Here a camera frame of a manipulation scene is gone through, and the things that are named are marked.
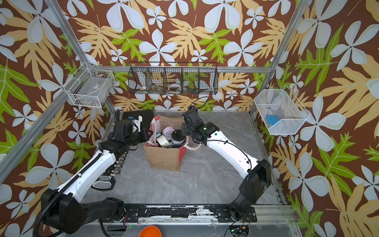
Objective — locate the black wire wall basket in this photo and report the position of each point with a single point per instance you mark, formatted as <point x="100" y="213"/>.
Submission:
<point x="173" y="78"/>

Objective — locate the white wire basket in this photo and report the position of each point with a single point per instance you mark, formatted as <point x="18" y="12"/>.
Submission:
<point x="89" y="86"/>
<point x="284" y="104"/>

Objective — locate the cream round alarm clock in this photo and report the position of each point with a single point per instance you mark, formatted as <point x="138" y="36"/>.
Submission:
<point x="163" y="142"/>

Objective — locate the lilac round alarm clock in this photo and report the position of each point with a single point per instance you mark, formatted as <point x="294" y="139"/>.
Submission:
<point x="167" y="132"/>

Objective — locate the white wire basket left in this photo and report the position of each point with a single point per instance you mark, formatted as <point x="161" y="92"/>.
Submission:
<point x="89" y="86"/>

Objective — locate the orange bowl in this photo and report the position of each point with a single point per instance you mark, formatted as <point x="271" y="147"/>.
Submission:
<point x="150" y="231"/>

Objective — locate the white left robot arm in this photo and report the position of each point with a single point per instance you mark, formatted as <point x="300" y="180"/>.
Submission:
<point x="62" y="208"/>

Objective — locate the blue object in basket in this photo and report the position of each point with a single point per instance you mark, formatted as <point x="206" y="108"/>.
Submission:
<point x="272" y="119"/>

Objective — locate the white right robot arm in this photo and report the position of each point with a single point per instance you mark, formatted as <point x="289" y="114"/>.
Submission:
<point x="256" y="174"/>

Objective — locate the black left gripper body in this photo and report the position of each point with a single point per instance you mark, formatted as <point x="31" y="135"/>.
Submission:
<point x="137" y="138"/>

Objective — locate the white round alarm clock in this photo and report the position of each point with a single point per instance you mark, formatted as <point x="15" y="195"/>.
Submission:
<point x="178" y="138"/>

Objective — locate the white wire basket right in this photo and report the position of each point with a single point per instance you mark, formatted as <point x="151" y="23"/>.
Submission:
<point x="284" y="104"/>

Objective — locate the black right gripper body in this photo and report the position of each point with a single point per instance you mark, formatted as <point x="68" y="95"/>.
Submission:
<point x="187" y="131"/>

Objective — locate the burlap red Christmas canvas bag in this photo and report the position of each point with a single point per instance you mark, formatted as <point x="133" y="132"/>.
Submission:
<point x="166" y="158"/>

